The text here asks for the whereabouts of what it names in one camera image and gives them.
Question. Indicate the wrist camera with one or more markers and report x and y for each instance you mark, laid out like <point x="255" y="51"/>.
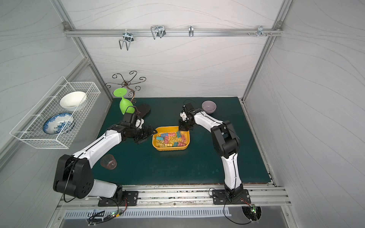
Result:
<point x="139" y="123"/>
<point x="183" y="116"/>

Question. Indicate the metal hook right end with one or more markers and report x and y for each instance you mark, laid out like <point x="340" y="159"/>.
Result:
<point x="260" y="32"/>

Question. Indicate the purple ceramic bowl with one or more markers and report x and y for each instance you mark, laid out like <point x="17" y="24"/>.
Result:
<point x="209" y="107"/>

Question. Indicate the blue patterned plate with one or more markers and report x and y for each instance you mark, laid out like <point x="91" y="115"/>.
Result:
<point x="59" y="123"/>

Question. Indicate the black metal cup stand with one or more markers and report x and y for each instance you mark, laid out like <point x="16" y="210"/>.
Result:
<point x="132" y="87"/>

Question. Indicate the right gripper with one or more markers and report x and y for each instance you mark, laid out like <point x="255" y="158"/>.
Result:
<point x="184" y="123"/>

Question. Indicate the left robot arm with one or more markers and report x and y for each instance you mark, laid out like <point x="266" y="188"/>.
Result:
<point x="74" y="175"/>

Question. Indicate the clear plastic cup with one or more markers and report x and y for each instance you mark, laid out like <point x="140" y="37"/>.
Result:
<point x="108" y="161"/>

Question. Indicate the yellow plastic storage box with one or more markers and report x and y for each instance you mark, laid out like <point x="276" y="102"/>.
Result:
<point x="170" y="138"/>

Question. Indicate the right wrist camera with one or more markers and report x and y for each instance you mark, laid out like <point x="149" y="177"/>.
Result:
<point x="183" y="116"/>

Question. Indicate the white ceramic bowl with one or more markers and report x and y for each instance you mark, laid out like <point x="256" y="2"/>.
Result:
<point x="74" y="101"/>

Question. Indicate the white wire basket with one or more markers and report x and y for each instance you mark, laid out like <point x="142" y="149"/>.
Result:
<point x="29" y="129"/>

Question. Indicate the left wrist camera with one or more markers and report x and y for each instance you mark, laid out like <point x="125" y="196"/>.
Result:
<point x="139" y="123"/>

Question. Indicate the green plastic wine glass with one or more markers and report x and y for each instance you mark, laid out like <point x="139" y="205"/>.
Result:
<point x="125" y="105"/>

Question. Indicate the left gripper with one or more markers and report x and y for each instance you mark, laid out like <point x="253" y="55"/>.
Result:
<point x="143" y="134"/>

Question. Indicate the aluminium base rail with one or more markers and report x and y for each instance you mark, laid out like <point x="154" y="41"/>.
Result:
<point x="179" y="196"/>

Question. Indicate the double prong metal hook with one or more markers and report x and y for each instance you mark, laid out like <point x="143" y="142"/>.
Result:
<point x="126" y="40"/>

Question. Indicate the aluminium crossbar rail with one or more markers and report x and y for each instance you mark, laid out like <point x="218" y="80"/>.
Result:
<point x="146" y="33"/>

